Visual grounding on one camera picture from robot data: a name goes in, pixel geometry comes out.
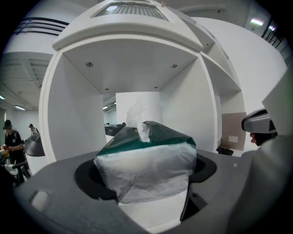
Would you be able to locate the beige file box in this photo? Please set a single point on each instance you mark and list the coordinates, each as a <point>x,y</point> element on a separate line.
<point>233,128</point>

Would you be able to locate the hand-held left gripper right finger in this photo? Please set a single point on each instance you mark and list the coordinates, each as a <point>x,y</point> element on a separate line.
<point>217,201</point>

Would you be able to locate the black chair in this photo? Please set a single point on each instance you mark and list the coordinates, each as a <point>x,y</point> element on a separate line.
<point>20,165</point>

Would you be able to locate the small wooden clip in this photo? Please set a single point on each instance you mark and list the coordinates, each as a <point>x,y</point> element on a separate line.
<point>163,4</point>

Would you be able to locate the green white tissues pack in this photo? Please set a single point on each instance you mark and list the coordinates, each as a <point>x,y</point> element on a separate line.
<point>146,169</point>

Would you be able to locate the grey head-mounted camera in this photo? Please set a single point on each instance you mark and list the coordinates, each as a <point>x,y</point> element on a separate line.
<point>256,123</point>

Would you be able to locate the white desk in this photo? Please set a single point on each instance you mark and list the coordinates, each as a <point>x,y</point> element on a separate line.
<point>128,32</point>

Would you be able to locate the person's face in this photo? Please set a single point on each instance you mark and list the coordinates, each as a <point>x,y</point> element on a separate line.
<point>263,138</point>

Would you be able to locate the black keyboard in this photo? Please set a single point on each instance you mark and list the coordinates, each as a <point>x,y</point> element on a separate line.
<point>225,151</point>

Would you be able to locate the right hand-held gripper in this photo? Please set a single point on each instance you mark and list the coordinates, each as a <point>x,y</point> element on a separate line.
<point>283,109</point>

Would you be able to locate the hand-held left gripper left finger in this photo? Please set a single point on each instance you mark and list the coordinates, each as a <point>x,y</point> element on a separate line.
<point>68,205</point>

